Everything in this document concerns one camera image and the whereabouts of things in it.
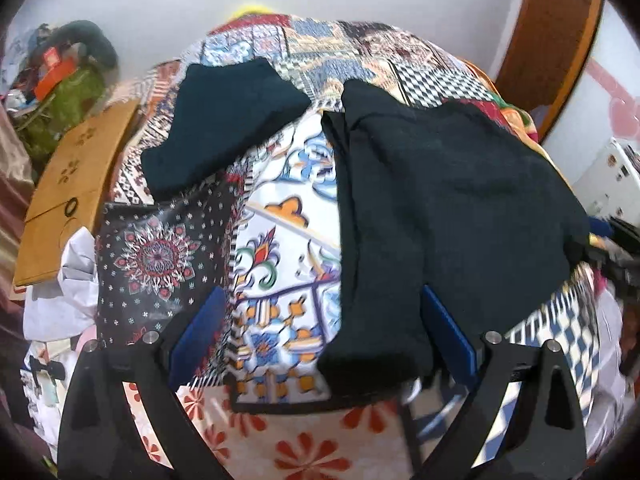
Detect striped red beige curtain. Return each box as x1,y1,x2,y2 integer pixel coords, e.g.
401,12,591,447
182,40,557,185
0,105,36,311

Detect white printed bag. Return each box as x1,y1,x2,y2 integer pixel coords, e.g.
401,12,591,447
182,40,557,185
20,337,81,426

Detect folded dark pants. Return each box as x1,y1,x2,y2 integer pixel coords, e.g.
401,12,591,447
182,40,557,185
141,57,313,202

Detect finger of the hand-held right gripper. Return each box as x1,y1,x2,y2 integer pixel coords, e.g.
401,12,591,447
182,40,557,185
570,240,640,288
587,214,640,241

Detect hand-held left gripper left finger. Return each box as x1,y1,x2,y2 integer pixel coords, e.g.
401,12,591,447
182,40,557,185
56,286,237,480

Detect orange box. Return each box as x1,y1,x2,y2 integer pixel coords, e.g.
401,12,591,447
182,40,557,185
35,60,78,101

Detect pile of clothes and bags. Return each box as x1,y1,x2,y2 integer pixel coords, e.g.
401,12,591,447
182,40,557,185
20,67,108,161

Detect orange green fleece blanket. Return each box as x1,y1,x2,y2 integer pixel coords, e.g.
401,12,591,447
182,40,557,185
460,60,546,146

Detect white crumpled cloth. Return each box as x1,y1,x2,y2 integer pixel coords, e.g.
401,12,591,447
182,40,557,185
22,225,101,341

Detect black pants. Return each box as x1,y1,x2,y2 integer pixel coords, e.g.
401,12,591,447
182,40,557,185
317,79,591,401

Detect wooden door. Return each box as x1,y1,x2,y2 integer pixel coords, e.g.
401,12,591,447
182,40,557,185
492,0,606,143

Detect white door with pink print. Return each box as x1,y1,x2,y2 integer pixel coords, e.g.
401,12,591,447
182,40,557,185
542,0,640,186

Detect white box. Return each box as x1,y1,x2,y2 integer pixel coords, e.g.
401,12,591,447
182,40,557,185
572,137,640,221

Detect patchwork printed blanket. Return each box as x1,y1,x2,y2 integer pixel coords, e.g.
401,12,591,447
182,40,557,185
22,12,626,480

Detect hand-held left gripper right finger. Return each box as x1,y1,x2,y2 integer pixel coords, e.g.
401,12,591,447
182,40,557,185
421,285,587,480

